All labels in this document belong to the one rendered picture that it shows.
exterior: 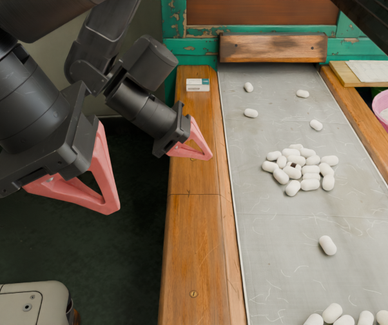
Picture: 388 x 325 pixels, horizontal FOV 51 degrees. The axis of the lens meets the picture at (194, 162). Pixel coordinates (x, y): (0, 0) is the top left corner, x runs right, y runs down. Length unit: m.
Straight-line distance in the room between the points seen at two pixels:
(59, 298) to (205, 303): 0.73
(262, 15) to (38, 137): 0.98
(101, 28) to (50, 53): 1.58
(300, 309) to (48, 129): 0.44
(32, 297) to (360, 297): 0.88
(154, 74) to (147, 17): 1.47
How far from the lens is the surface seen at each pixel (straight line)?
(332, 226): 0.74
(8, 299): 1.27
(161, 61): 0.61
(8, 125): 0.29
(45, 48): 2.19
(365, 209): 0.79
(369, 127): 0.99
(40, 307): 1.22
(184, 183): 0.74
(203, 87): 1.06
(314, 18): 1.24
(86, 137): 0.30
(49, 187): 0.33
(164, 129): 0.66
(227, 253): 0.63
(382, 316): 0.62
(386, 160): 0.89
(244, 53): 1.17
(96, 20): 0.63
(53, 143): 0.28
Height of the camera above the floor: 1.23
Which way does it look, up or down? 36 degrees down
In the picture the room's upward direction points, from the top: straight up
